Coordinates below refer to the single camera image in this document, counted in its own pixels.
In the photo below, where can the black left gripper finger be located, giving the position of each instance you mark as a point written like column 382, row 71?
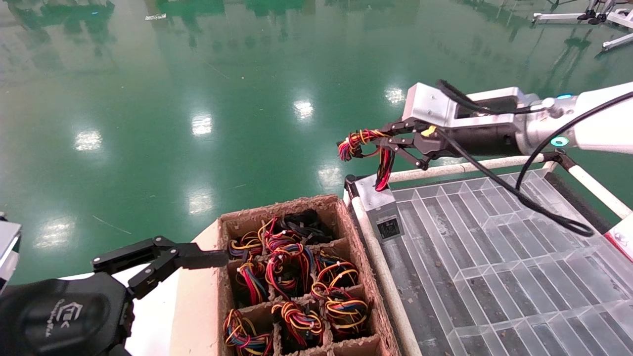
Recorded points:
column 203, row 258

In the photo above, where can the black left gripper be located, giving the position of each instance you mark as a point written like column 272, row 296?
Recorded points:
column 59, row 319

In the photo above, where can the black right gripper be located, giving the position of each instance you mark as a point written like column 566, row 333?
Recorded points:
column 484, row 141

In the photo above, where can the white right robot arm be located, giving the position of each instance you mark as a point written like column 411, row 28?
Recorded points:
column 603, row 123

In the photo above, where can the beige flat board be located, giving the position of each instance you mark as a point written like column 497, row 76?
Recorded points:
column 198, row 306

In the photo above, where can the brown pulp compartment tray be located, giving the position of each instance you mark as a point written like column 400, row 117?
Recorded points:
column 356, row 247

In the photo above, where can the clear plastic divided tray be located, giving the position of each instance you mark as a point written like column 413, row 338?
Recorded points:
column 494, row 277

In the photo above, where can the dark cart deck board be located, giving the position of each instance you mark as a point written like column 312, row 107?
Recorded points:
column 573, row 196

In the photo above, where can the white metal stand base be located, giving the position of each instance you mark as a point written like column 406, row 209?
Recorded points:
column 559, row 17

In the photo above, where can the white metal stand bar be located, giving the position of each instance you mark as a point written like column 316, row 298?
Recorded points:
column 618, row 42

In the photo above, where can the white paper scrap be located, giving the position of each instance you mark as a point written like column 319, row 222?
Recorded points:
column 156, row 17

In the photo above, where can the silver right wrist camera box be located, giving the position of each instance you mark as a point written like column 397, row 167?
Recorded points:
column 425, row 104

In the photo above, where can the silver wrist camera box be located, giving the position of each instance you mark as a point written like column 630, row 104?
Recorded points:
column 425, row 104
column 7, row 247

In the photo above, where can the white cart frame pipe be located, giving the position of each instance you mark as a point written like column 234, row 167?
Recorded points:
column 593, row 188
column 390, row 287
column 514, row 161

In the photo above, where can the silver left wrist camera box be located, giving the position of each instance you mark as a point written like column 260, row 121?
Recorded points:
column 7, row 247

